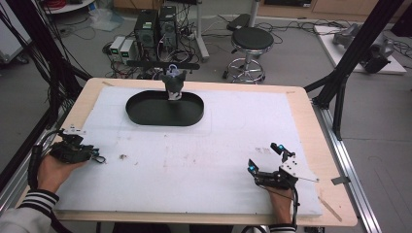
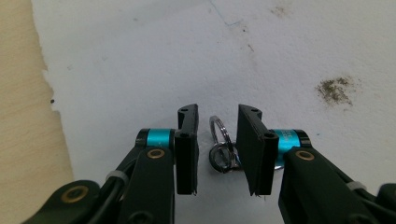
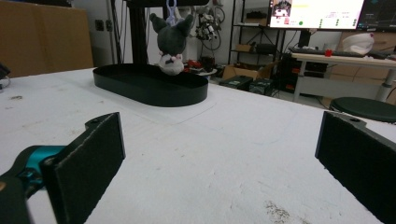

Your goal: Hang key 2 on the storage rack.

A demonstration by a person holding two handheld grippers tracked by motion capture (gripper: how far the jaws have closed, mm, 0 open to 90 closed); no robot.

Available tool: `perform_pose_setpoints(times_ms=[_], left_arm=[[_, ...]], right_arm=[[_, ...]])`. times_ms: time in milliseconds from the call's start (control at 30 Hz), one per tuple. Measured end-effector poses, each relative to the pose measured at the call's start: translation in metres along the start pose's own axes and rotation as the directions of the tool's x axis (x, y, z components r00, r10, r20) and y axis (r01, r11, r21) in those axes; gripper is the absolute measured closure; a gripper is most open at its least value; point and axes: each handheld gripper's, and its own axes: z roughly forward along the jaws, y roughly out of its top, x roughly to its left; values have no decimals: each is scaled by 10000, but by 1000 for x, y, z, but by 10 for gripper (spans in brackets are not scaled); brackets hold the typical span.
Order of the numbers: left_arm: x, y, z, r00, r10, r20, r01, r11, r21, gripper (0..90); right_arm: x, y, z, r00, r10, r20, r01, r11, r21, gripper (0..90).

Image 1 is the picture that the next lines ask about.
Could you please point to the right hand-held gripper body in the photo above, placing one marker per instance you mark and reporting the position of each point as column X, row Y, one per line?
column 293, row 170

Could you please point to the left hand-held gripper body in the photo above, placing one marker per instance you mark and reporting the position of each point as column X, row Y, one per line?
column 69, row 152

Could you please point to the black hanger stand with tray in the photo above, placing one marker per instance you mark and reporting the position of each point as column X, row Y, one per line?
column 155, row 111

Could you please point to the person's left hand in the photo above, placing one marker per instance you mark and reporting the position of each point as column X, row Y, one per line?
column 55, row 176

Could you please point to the person's right hand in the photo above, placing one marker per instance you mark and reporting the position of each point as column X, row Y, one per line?
column 280, row 204

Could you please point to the grey tape strip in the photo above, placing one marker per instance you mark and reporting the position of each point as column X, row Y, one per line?
column 340, row 180

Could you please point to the thin wooden stick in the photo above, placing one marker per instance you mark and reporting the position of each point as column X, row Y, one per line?
column 330, row 209

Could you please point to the white foam mat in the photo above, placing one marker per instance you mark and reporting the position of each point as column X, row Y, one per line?
column 194, row 161

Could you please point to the person's dark trousers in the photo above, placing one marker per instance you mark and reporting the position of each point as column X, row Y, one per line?
column 145, row 228

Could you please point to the white power supply box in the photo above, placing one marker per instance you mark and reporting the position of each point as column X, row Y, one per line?
column 116, row 45
column 127, row 50

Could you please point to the black round stool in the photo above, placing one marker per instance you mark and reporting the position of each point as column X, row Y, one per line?
column 252, row 39

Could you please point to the white floor board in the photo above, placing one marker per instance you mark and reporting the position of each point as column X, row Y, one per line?
column 327, row 42

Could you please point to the black computer tower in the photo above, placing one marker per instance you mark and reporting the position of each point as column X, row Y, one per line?
column 168, row 27
column 146, row 34

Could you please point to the clear plastic bag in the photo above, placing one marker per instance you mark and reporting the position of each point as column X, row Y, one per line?
column 105, row 19

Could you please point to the grey and black device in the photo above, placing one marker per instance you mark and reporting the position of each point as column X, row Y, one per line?
column 379, row 55

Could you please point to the grey metal stand leg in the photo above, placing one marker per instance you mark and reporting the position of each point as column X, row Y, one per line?
column 201, row 35

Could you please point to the aluminium rail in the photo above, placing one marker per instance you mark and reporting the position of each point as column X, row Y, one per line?
column 350, row 168
column 16, row 174

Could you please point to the black metal frame post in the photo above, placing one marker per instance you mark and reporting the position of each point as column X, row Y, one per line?
column 353, row 55
column 42, row 48

